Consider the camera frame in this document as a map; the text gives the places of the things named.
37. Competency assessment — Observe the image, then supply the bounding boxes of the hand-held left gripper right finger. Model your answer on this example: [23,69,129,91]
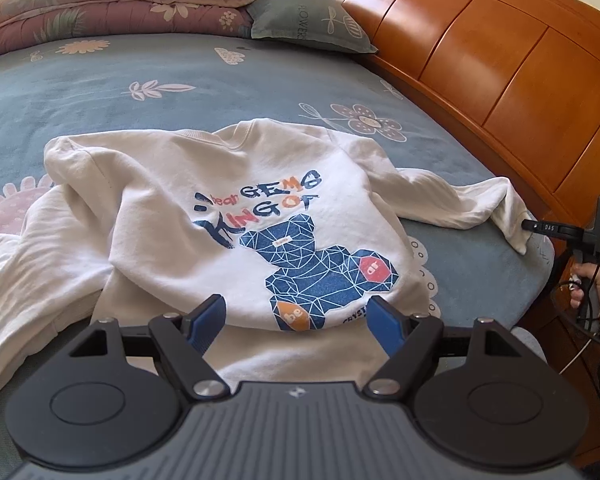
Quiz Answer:
[362,295,525,402]

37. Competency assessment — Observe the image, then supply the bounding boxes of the white printed sweatshirt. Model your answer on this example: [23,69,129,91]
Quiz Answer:
[0,119,541,408]

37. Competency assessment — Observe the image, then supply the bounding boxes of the blue floral bed sheet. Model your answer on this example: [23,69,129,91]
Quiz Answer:
[0,32,556,413]

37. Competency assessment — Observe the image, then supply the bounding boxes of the teal flower print pillow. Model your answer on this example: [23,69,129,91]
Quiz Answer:
[245,0,378,55]

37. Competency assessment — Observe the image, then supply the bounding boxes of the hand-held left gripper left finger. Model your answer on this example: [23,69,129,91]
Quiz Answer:
[69,294,229,402]

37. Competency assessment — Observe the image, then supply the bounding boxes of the folded pink floral quilt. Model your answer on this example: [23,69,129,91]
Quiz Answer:
[0,0,316,61]

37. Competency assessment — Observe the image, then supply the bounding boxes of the wooden headboard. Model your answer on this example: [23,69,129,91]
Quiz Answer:
[300,0,600,466]

